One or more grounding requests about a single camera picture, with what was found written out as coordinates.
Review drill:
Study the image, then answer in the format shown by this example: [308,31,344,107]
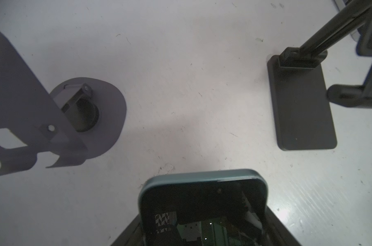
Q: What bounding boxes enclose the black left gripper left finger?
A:
[111,214,143,246]

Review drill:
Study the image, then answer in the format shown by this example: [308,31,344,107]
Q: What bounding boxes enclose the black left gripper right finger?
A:
[264,207,301,246]

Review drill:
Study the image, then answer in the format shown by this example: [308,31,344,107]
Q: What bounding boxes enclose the teal-edged phone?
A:
[138,169,268,246]

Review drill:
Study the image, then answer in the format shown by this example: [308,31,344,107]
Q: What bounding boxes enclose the black flat stand back right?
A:
[267,1,372,151]

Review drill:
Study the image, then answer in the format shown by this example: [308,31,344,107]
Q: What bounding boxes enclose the grey round stand near left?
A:
[0,32,127,176]

